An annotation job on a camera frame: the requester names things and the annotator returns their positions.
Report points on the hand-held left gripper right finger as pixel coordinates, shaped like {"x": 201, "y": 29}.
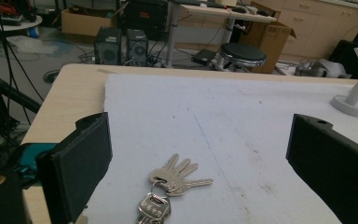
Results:
{"x": 332, "y": 161}

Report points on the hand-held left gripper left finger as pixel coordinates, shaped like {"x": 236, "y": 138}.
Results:
{"x": 80, "y": 161}

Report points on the silver key bunch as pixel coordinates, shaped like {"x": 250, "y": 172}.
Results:
{"x": 171, "y": 180}

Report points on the black floor disc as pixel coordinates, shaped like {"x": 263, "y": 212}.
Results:
{"x": 51, "y": 76}

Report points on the grey white bundle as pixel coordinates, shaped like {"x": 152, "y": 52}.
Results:
{"x": 326, "y": 69}

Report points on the black stand leg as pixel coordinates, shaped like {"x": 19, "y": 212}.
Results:
{"x": 12, "y": 93}

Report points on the grey computer speakers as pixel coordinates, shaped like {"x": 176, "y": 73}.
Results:
{"x": 107, "y": 46}

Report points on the white foam mat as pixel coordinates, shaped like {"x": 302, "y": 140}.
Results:
{"x": 217, "y": 118}

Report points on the clear plastic sheet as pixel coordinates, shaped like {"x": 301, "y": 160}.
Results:
{"x": 34, "y": 45}

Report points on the black computer tower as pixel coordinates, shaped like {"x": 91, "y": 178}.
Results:
{"x": 136, "y": 48}

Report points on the large open cardboard box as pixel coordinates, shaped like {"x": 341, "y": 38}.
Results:
{"x": 265, "y": 43}

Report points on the light wooden cabinet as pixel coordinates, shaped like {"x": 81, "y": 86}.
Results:
{"x": 320, "y": 25}

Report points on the low cardboard box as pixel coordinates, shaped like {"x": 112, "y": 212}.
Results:
{"x": 84, "y": 23}

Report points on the black round stool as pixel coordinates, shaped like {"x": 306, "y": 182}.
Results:
{"x": 242, "y": 54}

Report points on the round white table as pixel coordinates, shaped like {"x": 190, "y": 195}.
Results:
{"x": 12, "y": 26}

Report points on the black equipment case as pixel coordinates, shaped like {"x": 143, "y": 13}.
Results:
{"x": 144, "y": 17}

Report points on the flat black device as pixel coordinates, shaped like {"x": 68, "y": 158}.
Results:
{"x": 203, "y": 57}

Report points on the white-legged wooden desk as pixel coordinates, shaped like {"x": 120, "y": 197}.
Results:
{"x": 223, "y": 13}

